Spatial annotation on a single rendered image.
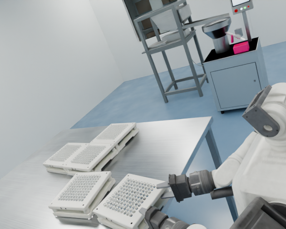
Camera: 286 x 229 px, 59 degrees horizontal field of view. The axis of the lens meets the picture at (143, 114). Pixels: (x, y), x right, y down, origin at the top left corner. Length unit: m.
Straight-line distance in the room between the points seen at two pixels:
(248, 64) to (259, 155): 2.69
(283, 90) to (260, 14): 5.33
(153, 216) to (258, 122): 0.56
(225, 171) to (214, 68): 2.42
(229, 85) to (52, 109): 3.43
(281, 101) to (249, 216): 0.22
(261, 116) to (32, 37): 5.19
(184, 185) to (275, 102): 0.59
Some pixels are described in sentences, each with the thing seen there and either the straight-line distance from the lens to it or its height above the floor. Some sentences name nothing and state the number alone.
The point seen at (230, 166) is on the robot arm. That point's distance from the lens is 0.98.
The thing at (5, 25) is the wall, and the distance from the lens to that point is 5.26.
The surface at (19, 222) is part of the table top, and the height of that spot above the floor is 0.90.
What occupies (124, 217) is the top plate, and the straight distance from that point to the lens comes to 1.05.
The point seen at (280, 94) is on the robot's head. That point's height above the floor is 1.40.
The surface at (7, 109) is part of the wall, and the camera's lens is 4.83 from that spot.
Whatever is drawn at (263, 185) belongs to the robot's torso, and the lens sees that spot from 0.52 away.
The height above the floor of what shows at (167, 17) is 1.35.
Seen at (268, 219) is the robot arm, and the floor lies 1.30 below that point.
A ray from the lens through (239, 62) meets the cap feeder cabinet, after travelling 3.24.
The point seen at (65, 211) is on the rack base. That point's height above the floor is 0.92.
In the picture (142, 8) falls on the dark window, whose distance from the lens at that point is 6.53.
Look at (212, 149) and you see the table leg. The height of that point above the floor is 0.68.
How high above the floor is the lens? 1.64
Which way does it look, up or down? 21 degrees down
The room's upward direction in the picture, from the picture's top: 23 degrees counter-clockwise
